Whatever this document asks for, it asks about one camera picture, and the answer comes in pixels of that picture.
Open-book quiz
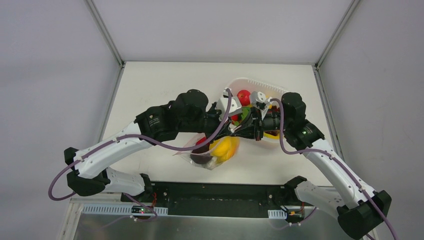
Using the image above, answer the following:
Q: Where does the red toy tomato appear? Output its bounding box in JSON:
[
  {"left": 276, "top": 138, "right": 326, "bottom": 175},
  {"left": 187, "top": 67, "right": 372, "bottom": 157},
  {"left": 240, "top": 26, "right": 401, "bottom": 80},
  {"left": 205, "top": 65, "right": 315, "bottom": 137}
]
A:
[{"left": 196, "top": 137, "right": 207, "bottom": 145}]

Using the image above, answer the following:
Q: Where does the yellow toy lemon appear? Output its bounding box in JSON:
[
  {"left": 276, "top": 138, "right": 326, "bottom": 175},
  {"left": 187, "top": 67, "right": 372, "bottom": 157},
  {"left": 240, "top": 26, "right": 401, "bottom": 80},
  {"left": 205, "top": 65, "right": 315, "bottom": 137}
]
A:
[{"left": 209, "top": 136, "right": 240, "bottom": 164}]

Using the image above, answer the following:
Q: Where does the clear zip top bag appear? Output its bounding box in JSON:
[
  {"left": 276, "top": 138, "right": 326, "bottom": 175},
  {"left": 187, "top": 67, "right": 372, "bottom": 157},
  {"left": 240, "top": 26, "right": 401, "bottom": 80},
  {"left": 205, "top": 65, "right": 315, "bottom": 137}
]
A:
[{"left": 174, "top": 136, "right": 240, "bottom": 170}]

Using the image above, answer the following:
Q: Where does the dark purple toy eggplant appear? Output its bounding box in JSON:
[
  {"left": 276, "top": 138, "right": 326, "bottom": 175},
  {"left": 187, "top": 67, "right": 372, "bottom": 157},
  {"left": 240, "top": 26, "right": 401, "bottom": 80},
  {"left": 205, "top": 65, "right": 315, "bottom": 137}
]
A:
[{"left": 190, "top": 148, "right": 213, "bottom": 165}]

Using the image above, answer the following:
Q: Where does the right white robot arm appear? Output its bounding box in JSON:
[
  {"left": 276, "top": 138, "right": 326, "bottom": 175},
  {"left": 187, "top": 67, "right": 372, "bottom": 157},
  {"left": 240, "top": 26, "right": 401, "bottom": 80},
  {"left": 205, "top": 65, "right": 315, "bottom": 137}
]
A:
[{"left": 224, "top": 92, "right": 398, "bottom": 240}]

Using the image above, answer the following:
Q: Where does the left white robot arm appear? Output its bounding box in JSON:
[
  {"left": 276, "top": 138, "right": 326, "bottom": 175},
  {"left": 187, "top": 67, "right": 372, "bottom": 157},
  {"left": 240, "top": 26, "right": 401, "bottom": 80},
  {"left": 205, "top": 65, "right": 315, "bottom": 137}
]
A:
[{"left": 64, "top": 88, "right": 235, "bottom": 203}]

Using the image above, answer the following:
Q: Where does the yellow toy banana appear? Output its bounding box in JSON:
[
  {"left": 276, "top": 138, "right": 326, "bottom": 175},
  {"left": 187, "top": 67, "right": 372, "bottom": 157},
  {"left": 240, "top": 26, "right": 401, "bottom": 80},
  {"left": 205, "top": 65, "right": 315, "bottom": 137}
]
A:
[{"left": 263, "top": 132, "right": 280, "bottom": 140}]

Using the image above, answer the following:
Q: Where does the red toy bell pepper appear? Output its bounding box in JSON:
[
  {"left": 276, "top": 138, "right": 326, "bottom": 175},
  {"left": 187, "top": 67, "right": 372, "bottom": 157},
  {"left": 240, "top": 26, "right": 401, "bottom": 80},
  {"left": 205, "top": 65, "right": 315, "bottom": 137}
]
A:
[{"left": 230, "top": 114, "right": 240, "bottom": 122}]

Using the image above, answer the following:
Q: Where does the green toy leaf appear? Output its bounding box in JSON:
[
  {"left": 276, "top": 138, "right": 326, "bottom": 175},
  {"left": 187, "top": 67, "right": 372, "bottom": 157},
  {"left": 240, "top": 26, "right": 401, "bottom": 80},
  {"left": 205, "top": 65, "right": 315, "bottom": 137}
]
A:
[{"left": 239, "top": 106, "right": 251, "bottom": 122}]

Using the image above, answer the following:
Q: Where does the red toy apple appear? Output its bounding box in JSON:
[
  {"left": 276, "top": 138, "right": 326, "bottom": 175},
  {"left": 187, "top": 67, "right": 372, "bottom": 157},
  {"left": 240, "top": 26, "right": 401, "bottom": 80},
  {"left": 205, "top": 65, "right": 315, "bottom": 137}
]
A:
[{"left": 236, "top": 89, "right": 251, "bottom": 107}]

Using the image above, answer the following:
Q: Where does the white plastic basket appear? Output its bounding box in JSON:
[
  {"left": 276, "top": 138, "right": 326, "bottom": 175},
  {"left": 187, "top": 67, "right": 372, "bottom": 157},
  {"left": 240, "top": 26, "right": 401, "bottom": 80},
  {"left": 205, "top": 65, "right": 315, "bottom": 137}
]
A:
[{"left": 224, "top": 77, "right": 288, "bottom": 148}]

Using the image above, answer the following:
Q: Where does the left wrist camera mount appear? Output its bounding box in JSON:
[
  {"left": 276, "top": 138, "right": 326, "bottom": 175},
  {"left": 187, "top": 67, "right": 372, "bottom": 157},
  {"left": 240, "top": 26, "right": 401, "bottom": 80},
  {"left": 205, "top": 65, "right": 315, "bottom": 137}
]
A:
[{"left": 215, "top": 88, "right": 243, "bottom": 120}]

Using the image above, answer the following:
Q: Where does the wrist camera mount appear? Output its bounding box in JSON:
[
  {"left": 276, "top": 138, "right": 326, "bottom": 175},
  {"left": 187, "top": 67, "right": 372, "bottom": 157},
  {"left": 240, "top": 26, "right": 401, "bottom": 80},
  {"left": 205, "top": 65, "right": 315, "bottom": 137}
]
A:
[
  {"left": 215, "top": 88, "right": 243, "bottom": 120},
  {"left": 249, "top": 91, "right": 272, "bottom": 120}
]

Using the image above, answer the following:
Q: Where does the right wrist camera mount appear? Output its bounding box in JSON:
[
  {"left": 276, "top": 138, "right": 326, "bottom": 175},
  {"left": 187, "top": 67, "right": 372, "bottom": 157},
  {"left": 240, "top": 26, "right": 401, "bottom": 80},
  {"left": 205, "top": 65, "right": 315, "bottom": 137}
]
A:
[{"left": 249, "top": 91, "right": 272, "bottom": 120}]

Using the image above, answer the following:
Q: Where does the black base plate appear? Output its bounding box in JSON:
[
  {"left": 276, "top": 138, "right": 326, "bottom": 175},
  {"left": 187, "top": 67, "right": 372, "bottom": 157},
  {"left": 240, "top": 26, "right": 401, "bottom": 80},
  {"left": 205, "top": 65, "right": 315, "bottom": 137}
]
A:
[{"left": 134, "top": 181, "right": 308, "bottom": 218}]

